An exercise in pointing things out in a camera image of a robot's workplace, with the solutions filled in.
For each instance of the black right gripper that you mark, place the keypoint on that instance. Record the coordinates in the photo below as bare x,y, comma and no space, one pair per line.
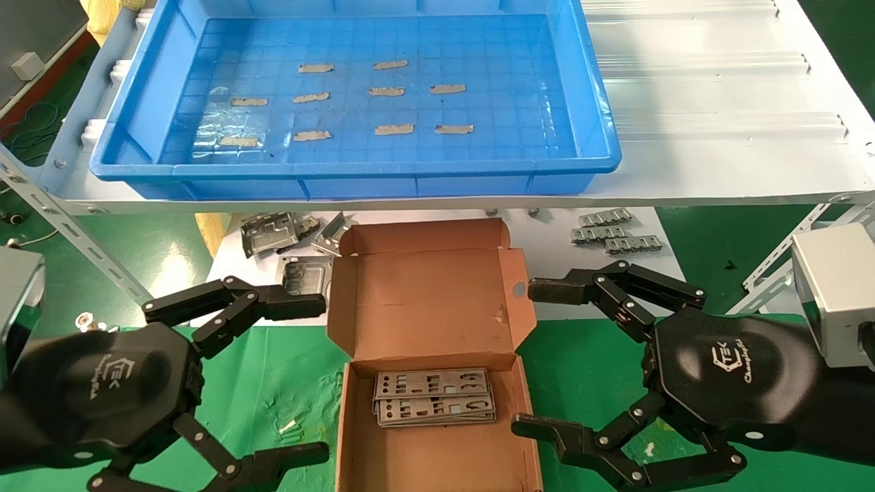
731,376

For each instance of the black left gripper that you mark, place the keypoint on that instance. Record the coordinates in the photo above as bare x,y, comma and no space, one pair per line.
109,389

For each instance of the perforated steel shield plate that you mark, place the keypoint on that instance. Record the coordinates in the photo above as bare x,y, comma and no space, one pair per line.
410,384
437,408

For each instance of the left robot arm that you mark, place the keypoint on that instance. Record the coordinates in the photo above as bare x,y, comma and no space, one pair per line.
14,424

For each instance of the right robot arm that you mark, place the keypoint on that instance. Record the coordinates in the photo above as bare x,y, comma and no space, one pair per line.
844,410

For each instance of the brown cardboard box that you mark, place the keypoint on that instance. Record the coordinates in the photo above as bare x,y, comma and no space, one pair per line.
424,307

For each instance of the large blue plastic tray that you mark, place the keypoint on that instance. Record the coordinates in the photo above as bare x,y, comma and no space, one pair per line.
376,171

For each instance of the white socket box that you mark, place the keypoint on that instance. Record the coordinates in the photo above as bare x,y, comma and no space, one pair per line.
27,65

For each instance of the flat steel plate with cutouts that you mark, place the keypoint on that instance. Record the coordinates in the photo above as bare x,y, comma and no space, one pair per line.
304,273

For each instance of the notched steel strip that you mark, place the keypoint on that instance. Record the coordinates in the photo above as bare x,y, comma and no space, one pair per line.
632,244
600,234
605,217

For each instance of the yellow foam sheet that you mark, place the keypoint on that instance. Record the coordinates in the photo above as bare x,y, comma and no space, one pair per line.
212,232
99,20

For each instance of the small steel clip part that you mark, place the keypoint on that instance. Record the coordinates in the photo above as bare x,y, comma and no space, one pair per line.
307,227

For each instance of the tilted steel plate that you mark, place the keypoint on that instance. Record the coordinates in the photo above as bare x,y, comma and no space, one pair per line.
333,234

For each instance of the small chrome fitting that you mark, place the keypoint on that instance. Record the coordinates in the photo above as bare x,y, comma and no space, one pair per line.
85,320

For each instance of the white slotted-angle shelf table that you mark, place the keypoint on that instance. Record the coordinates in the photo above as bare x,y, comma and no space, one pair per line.
683,171

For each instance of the grey tape piece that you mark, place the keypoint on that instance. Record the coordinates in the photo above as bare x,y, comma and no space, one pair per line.
453,128
390,65
316,67
238,141

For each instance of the bent steel bracket plate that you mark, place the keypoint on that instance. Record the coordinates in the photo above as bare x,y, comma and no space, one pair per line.
270,236

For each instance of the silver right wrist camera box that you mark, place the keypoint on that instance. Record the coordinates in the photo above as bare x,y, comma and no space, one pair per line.
834,287

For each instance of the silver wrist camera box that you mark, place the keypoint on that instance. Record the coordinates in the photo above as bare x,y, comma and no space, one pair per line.
834,287
17,294

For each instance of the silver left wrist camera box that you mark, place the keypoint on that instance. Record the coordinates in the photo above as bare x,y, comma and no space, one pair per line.
17,294

